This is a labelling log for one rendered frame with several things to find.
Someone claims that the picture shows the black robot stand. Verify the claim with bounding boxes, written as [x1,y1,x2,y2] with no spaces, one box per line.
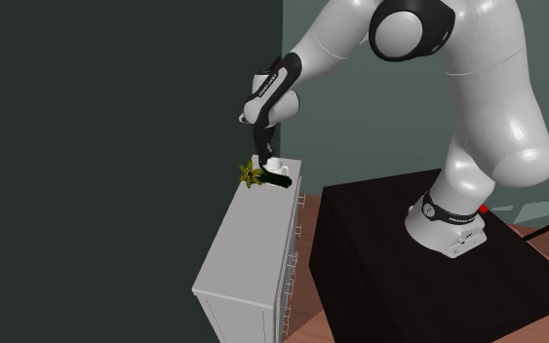
[307,168,549,343]

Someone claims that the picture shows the white mug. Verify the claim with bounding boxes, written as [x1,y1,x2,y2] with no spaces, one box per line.
[263,157,291,176]

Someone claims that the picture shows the yellow green leafy plant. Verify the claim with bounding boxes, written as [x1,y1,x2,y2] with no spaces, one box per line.
[238,160,265,190]

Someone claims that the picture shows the white chest of drawers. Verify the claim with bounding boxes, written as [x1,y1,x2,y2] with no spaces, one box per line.
[190,155,307,343]

